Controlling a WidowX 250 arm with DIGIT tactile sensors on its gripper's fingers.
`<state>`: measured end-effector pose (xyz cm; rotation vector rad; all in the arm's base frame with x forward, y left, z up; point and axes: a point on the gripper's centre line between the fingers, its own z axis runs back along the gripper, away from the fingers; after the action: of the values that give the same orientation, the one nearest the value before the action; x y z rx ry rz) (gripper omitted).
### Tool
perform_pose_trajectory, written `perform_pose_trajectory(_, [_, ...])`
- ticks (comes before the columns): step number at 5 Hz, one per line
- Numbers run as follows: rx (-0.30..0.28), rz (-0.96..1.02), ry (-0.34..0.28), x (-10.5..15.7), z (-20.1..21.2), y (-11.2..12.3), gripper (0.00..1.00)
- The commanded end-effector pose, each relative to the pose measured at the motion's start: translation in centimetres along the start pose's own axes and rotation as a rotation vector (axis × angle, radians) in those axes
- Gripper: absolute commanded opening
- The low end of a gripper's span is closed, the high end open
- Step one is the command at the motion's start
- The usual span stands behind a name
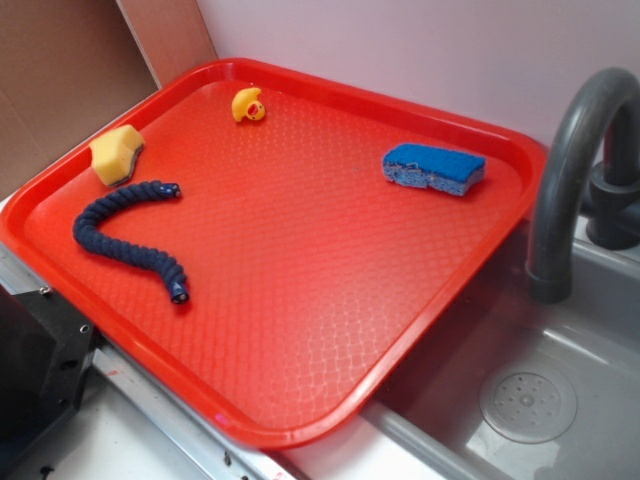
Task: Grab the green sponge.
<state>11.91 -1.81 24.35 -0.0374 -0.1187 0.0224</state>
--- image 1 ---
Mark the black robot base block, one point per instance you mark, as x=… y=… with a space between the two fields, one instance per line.
x=46 y=344

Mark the blue sponge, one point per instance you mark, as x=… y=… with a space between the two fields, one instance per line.
x=428 y=167

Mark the yellow sponge with green pad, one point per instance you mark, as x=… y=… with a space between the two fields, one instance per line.
x=114 y=154

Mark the red plastic tray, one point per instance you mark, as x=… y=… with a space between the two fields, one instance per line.
x=310 y=274

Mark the yellow rubber duck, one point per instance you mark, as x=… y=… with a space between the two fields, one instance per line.
x=247 y=105

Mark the grey toy sink basin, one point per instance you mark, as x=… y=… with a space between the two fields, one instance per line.
x=503 y=387

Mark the grey toy faucet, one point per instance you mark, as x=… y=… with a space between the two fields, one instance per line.
x=592 y=170

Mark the brown cardboard panel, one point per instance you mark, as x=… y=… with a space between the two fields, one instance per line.
x=70 y=67

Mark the aluminium rail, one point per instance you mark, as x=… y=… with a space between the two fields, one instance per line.
x=129 y=427

